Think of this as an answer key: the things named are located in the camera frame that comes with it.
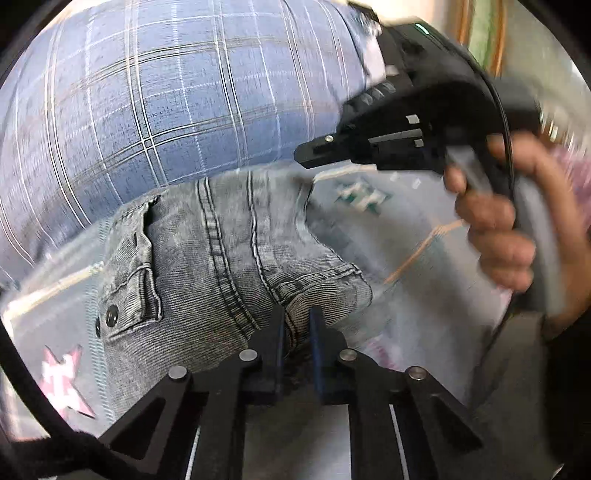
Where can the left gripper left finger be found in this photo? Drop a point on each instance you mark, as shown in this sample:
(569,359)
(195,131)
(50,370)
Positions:
(192,425)

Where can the grey patterned bed sheet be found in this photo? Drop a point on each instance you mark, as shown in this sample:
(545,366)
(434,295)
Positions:
(430,305)

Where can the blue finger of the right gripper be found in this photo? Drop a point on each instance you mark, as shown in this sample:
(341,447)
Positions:
(335,148)

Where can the grey washed denim pants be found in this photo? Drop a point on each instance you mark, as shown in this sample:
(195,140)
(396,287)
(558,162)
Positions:
(192,271)

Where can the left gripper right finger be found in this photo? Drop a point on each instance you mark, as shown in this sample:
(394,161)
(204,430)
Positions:
(402,425)

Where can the blue plaid pillow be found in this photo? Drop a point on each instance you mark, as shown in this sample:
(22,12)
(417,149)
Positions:
(115,98)

